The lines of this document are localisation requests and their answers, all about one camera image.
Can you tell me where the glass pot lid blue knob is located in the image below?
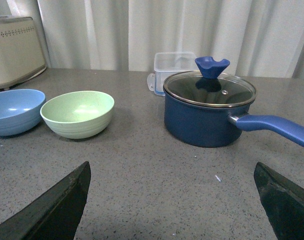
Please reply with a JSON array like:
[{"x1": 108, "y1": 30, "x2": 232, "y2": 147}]
[{"x1": 163, "y1": 56, "x2": 257, "y2": 108}]

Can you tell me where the clear plastic food container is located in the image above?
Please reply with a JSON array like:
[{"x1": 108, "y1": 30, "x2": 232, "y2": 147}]
[{"x1": 147, "y1": 51, "x2": 198, "y2": 96}]

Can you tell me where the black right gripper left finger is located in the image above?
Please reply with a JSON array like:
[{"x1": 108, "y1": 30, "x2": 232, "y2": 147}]
[{"x1": 0, "y1": 161, "x2": 91, "y2": 240}]

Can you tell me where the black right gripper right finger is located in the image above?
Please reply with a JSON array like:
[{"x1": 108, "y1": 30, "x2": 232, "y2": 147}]
[{"x1": 253, "y1": 162, "x2": 304, "y2": 240}]

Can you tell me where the light blue bowl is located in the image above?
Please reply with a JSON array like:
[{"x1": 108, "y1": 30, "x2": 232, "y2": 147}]
[{"x1": 0, "y1": 89, "x2": 46, "y2": 137}]

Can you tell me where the cream toaster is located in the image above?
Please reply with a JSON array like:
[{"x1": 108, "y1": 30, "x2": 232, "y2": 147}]
[{"x1": 0, "y1": 15, "x2": 47, "y2": 89}]

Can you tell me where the dark blue saucepan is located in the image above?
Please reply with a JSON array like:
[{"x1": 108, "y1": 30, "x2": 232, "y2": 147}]
[{"x1": 164, "y1": 93, "x2": 304, "y2": 148}]

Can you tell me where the light green bowl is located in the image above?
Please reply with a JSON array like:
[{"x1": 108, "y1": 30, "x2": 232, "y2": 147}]
[{"x1": 40, "y1": 90, "x2": 115, "y2": 139}]

